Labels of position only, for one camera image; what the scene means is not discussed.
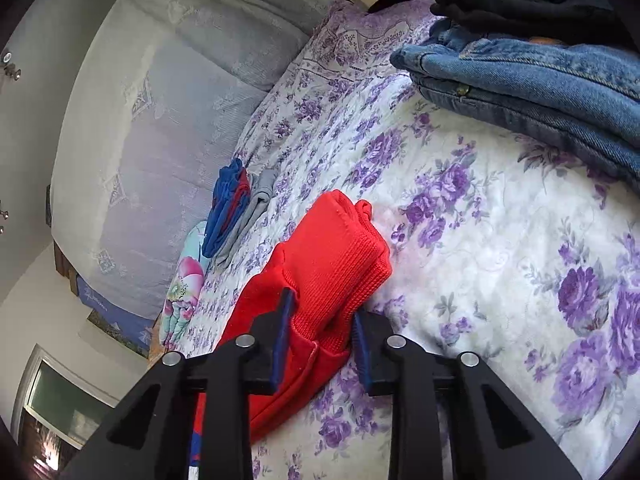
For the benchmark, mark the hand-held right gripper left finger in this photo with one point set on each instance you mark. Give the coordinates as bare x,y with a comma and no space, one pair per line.
286,330

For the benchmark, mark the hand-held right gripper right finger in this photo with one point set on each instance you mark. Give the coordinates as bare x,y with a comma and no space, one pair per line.
361,355

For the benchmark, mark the dark folded pants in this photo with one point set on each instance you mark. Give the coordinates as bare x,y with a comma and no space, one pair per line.
525,0

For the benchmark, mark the folded floral quilt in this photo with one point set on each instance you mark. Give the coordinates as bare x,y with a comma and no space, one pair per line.
185,285

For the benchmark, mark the folded grey garment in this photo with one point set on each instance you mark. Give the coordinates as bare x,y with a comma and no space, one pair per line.
255,205

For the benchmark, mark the folded blue garment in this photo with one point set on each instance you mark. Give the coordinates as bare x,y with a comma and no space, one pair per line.
222,210

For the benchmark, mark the purple floral bedspread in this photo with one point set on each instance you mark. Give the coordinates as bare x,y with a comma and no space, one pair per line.
500,260

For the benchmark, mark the blue patterned cloth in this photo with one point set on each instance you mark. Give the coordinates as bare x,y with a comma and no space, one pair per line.
115,312

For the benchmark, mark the wooden headboard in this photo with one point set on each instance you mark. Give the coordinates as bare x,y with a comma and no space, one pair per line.
62,260

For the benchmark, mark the white framed window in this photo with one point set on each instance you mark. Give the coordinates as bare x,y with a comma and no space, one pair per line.
55,400

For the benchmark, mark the metal knob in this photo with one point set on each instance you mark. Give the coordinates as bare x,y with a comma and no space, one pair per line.
4,215
12,67

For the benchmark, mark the folded blue jeans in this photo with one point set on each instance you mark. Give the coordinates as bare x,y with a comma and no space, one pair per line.
525,85

